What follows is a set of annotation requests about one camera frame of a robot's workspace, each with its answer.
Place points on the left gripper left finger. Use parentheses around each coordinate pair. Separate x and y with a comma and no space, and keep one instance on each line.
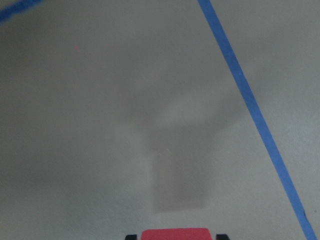
(131,237)

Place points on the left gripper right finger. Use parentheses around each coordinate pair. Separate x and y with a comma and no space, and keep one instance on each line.
(222,237)

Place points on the red block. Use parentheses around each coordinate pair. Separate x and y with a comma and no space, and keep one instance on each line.
(177,234)

